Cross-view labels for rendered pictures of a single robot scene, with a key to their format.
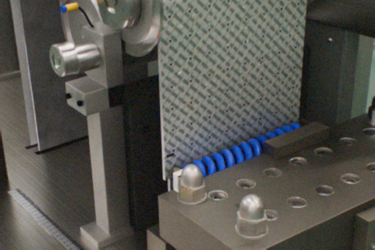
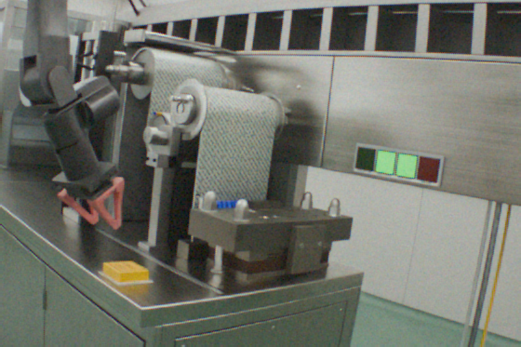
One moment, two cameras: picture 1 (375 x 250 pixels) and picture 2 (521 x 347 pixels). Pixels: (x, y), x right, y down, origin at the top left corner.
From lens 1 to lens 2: 0.53 m
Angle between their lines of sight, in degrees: 27
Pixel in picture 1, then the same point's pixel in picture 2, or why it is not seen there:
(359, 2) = (298, 147)
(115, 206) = (161, 229)
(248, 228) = (239, 215)
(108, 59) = (173, 140)
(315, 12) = (276, 154)
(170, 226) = (195, 224)
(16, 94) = not seen: hidden behind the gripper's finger
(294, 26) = (267, 148)
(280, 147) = (256, 203)
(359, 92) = not seen: hidden behind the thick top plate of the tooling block
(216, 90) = (226, 166)
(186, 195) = (207, 206)
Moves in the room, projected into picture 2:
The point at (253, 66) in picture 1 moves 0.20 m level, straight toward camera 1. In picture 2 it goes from (246, 161) to (246, 167)
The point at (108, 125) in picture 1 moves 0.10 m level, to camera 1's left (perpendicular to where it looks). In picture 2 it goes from (166, 178) to (126, 173)
